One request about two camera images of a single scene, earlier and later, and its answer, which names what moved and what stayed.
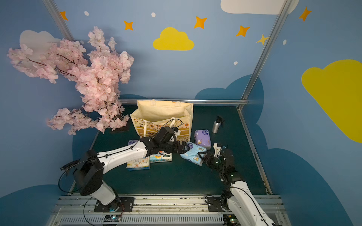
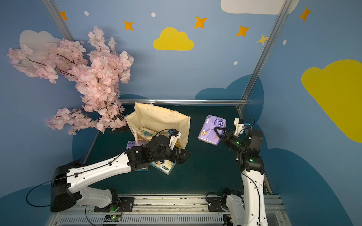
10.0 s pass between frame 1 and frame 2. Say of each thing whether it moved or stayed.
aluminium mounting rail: stayed
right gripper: moved
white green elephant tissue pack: moved
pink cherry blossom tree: stayed
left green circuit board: stayed
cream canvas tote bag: moved
